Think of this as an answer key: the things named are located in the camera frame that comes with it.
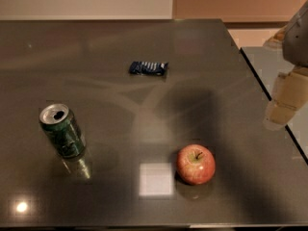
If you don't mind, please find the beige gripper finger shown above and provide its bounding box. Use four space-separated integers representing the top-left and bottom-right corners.
264 66 308 131

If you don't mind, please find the blue rxbar blueberry wrapper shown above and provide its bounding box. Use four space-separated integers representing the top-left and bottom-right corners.
129 62 168 76

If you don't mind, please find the grey side table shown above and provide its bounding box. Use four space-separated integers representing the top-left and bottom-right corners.
241 47 308 161

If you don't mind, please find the red apple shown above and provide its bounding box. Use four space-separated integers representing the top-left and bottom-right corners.
176 144 216 185

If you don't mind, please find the green soda can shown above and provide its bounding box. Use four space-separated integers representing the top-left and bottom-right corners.
39 103 86 160

